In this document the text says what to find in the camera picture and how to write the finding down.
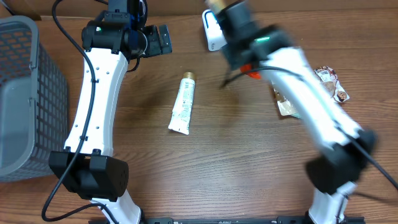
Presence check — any white gold-capped tube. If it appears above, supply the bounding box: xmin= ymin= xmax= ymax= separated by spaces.
xmin=168 ymin=72 xmax=196 ymax=135

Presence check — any orange spaghetti pasta packet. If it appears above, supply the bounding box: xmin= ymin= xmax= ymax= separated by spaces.
xmin=240 ymin=63 xmax=262 ymax=80

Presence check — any beige brown snack pouch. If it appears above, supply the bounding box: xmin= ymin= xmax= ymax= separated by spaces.
xmin=274 ymin=66 xmax=349 ymax=118

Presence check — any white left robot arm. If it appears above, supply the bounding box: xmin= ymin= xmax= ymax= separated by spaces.
xmin=49 ymin=1 xmax=172 ymax=223

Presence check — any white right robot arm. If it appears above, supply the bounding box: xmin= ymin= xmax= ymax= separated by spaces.
xmin=208 ymin=1 xmax=376 ymax=223

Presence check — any white barcode scanner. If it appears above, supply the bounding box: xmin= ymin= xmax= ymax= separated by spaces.
xmin=201 ymin=9 xmax=226 ymax=52

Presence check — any grey plastic mesh basket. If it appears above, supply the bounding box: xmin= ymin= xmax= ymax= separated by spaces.
xmin=1 ymin=16 xmax=69 ymax=182

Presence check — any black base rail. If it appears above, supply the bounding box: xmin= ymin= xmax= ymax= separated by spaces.
xmin=88 ymin=216 xmax=365 ymax=224

